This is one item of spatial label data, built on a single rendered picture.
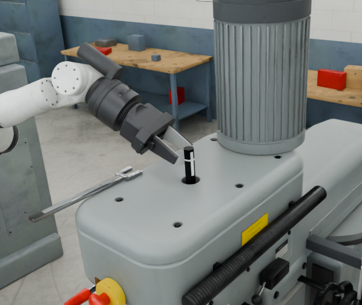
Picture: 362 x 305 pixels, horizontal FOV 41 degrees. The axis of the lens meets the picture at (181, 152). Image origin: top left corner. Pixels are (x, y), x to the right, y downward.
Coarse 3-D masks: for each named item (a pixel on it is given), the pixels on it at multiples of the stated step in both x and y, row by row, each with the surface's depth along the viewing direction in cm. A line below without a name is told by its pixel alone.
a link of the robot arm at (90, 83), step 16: (80, 48) 96; (64, 64) 92; (80, 64) 94; (96, 64) 95; (112, 64) 95; (64, 80) 93; (80, 80) 92; (96, 80) 95; (112, 80) 95; (80, 96) 95; (96, 96) 93; (96, 112) 94
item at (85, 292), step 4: (84, 288) 95; (92, 288) 96; (80, 292) 94; (84, 292) 94; (88, 292) 94; (92, 292) 95; (76, 296) 93; (80, 296) 93; (84, 296) 94; (88, 296) 94; (68, 300) 92; (72, 300) 92; (76, 300) 92; (80, 300) 93; (84, 300) 94; (64, 304) 92; (68, 304) 91; (72, 304) 92; (76, 304) 92; (80, 304) 93
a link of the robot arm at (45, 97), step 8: (40, 80) 99; (48, 80) 102; (32, 88) 99; (40, 88) 98; (48, 88) 101; (32, 96) 98; (40, 96) 98; (48, 96) 100; (56, 96) 103; (64, 96) 103; (40, 104) 99; (48, 104) 99; (56, 104) 102; (64, 104) 102; (72, 104) 104
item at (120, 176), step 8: (128, 168) 100; (120, 176) 97; (128, 176) 97; (136, 176) 98; (104, 184) 94; (112, 184) 95; (80, 192) 92; (88, 192) 92; (96, 192) 92; (64, 200) 89; (72, 200) 89; (80, 200) 90; (48, 208) 87; (56, 208) 87; (64, 208) 88; (32, 216) 85; (40, 216) 85; (48, 216) 86
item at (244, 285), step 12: (288, 240) 108; (276, 252) 104; (288, 252) 110; (252, 264) 98; (264, 264) 102; (240, 276) 95; (252, 276) 99; (228, 288) 92; (240, 288) 96; (252, 288) 100; (216, 300) 90; (228, 300) 93; (240, 300) 97
